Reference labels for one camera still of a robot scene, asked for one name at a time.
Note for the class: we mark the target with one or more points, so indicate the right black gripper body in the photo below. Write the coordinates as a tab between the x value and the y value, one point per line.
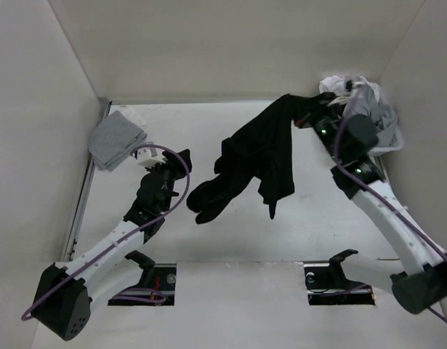
320	118

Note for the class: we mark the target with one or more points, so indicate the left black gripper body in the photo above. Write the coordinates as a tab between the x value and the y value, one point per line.
169	175

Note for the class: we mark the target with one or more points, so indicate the black tank top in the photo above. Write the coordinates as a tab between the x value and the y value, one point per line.
261	148

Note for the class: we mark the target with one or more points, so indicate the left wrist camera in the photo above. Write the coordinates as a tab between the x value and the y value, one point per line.
147	158

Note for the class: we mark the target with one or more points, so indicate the white garment in basket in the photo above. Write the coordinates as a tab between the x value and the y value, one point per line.
330	83

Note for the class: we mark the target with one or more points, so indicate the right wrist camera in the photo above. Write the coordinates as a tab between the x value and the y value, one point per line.
347	92

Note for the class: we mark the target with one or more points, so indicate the folded grey tank top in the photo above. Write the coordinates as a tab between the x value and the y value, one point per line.
113	139

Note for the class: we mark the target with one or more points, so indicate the grey garment in basket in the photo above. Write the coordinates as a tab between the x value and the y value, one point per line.
368	99

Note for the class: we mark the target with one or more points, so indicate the white laundry basket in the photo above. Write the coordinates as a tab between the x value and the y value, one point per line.
386	145

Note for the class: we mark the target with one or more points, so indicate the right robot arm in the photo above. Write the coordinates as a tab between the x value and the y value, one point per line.
418	277

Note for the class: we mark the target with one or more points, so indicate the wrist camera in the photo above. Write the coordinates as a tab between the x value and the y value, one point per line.
347	92
147	158

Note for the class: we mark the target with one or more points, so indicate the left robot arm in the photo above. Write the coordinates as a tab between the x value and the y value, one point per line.
68	293

